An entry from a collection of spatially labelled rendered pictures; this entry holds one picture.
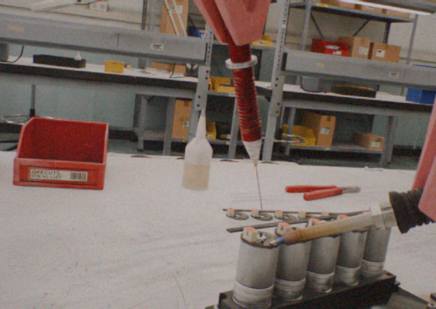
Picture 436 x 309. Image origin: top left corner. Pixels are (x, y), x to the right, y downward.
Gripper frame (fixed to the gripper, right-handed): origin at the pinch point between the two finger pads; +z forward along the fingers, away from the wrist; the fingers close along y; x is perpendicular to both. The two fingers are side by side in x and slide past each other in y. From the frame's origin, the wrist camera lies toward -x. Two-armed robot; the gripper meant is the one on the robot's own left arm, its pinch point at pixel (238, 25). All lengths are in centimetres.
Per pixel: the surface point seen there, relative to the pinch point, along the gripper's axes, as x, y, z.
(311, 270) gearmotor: -3.6, 0.2, 17.1
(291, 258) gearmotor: -1.7, -0.1, 14.9
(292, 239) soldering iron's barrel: -1.0, -1.3, 12.6
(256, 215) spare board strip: -12.7, 17.4, 23.7
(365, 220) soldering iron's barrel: -4.1, -4.1, 11.7
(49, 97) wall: -108, 422, 101
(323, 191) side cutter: -26.4, 20.5, 27.8
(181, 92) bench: -116, 205, 68
